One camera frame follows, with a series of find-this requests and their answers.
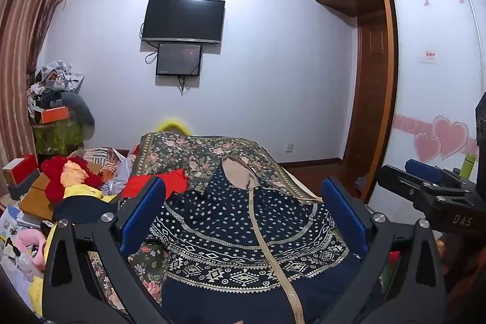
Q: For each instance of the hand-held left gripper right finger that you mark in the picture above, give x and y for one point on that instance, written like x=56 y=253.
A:
x=343 y=210

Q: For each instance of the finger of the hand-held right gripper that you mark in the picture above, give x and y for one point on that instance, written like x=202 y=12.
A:
x=398 y=181
x=425 y=170

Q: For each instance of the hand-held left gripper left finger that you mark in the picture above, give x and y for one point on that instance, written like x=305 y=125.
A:
x=146 y=210

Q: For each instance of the navy patterned hooded jacket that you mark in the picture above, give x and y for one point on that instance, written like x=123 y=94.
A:
x=227 y=225

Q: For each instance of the pile of grey clothes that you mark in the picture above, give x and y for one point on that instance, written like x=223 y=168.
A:
x=57 y=81

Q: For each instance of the pale blue cloth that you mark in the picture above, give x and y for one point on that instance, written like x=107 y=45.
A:
x=362 y=180

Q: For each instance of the red cloth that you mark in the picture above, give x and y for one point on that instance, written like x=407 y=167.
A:
x=167 y=181

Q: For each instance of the green bottle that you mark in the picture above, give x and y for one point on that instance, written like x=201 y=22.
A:
x=468 y=166

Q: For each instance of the black cloth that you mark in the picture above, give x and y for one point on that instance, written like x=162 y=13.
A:
x=83 y=210

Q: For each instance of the yellow cloth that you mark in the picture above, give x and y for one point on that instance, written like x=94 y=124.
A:
x=81 y=192

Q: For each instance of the green floral bed cover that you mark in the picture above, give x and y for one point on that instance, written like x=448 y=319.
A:
x=182 y=153

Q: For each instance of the brown striped patterned pillow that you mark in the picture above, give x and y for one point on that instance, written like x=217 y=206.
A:
x=97 y=159

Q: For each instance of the yellow round object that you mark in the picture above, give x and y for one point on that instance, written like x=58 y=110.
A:
x=172 y=126

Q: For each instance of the brown wooden door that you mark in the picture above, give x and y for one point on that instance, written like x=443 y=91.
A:
x=374 y=88

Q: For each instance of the red plush toy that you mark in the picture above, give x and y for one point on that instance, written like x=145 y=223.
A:
x=53 y=176

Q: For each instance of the brown cardboard box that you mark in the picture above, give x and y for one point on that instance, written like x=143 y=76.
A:
x=34 y=200

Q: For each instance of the white paper sign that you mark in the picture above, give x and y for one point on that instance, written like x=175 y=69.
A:
x=427 y=56

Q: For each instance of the pink plush toy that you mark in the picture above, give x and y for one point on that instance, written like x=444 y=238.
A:
x=28 y=240

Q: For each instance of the stack of printed papers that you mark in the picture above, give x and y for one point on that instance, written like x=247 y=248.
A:
x=15 y=219

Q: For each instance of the orange box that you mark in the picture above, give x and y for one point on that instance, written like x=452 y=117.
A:
x=55 y=115

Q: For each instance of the red box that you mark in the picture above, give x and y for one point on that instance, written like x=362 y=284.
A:
x=19 y=168

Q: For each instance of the brown striped curtain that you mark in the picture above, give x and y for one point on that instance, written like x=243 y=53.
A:
x=22 y=62

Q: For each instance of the white wall socket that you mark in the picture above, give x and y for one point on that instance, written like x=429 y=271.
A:
x=289 y=147

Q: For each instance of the small black wall monitor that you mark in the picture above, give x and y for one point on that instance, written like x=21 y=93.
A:
x=178 y=59

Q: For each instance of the black wall television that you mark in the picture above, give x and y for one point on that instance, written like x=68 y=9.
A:
x=183 y=20

